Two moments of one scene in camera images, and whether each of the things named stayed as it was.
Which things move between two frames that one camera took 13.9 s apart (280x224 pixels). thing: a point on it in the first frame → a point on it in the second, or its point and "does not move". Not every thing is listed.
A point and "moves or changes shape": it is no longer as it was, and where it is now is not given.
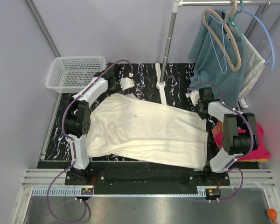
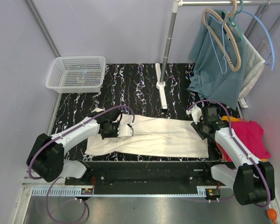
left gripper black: (119, 88) → (104, 136)
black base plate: (144, 173) does not move
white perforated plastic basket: (69, 73) does not move
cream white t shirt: (132, 126) moves or changes shape
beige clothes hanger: (234, 68) does not move
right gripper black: (203, 116) → (196, 127)
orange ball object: (272, 214) does not move
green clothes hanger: (233, 22) does not move
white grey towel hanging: (255, 64) does not move
